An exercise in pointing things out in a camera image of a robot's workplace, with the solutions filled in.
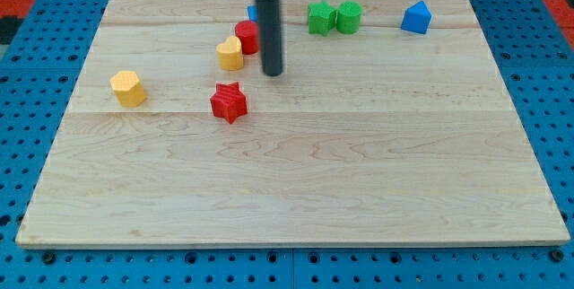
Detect yellow hexagon block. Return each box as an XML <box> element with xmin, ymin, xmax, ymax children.
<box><xmin>109</xmin><ymin>71</ymin><xmax>147</xmax><ymax>108</ymax></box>

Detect red cylinder block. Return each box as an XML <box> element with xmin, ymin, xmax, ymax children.
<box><xmin>234</xmin><ymin>20</ymin><xmax>259</xmax><ymax>55</ymax></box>

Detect red star block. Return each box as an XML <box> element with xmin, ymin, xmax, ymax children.
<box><xmin>210</xmin><ymin>82</ymin><xmax>248</xmax><ymax>124</ymax></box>

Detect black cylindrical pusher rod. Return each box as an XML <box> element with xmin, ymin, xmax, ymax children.
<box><xmin>255</xmin><ymin>0</ymin><xmax>283</xmax><ymax>76</ymax></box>

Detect yellow heart block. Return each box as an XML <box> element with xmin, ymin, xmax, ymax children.
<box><xmin>216</xmin><ymin>36</ymin><xmax>244</xmax><ymax>71</ymax></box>

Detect green star block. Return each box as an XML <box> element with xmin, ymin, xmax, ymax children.
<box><xmin>308</xmin><ymin>1</ymin><xmax>336</xmax><ymax>36</ymax></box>

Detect light wooden board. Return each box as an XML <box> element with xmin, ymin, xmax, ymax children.
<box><xmin>16</xmin><ymin>0</ymin><xmax>570</xmax><ymax>250</ymax></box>

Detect green cylinder block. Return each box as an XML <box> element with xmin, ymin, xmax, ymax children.
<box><xmin>336</xmin><ymin>1</ymin><xmax>362</xmax><ymax>34</ymax></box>

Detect blue block behind rod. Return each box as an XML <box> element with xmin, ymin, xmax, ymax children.
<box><xmin>247</xmin><ymin>5</ymin><xmax>257</xmax><ymax>22</ymax></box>

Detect blue pentagon block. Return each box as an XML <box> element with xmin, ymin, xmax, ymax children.
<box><xmin>400</xmin><ymin>0</ymin><xmax>432</xmax><ymax>34</ymax></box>

